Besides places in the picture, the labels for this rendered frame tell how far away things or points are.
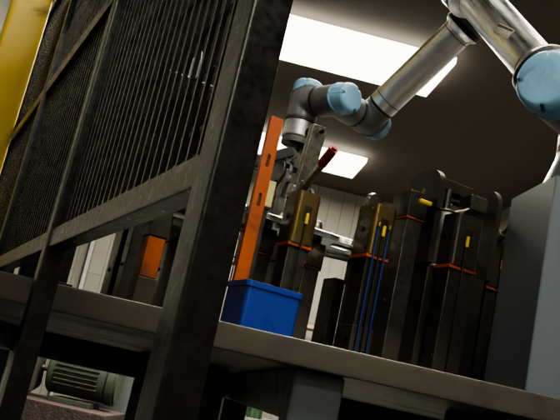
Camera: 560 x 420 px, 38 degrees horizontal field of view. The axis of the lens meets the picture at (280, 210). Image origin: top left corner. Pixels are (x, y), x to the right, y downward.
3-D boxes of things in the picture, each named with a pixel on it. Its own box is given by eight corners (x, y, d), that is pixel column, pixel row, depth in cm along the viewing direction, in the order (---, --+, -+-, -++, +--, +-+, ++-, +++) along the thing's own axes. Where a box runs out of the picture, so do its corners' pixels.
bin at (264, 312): (269, 344, 149) (280, 296, 151) (294, 346, 140) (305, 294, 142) (214, 330, 145) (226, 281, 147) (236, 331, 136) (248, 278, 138)
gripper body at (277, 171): (310, 191, 196) (321, 144, 199) (279, 180, 193) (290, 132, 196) (296, 195, 203) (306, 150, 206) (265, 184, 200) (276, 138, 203)
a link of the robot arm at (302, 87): (312, 73, 198) (287, 77, 204) (302, 116, 196) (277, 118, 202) (332, 87, 204) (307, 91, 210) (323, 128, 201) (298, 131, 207)
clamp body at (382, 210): (350, 374, 183) (381, 214, 191) (376, 377, 173) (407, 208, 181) (324, 367, 180) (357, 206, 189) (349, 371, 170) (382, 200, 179)
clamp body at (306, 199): (277, 357, 178) (309, 201, 186) (297, 358, 169) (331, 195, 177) (249, 350, 175) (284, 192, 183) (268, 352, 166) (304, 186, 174)
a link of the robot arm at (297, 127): (293, 115, 197) (278, 122, 204) (289, 132, 196) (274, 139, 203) (320, 126, 200) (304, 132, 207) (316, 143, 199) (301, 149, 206)
